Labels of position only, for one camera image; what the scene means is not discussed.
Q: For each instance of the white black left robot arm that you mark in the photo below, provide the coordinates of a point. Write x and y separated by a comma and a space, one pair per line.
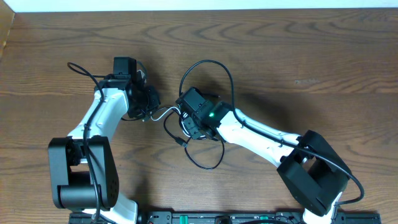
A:
83, 172

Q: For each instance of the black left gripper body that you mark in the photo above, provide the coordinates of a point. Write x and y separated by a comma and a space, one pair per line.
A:
147, 101

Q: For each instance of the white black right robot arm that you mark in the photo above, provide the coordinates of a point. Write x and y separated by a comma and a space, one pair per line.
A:
313, 172

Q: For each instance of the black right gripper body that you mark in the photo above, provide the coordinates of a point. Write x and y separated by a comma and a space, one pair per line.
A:
192, 126

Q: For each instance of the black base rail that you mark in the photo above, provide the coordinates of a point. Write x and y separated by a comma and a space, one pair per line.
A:
284, 217

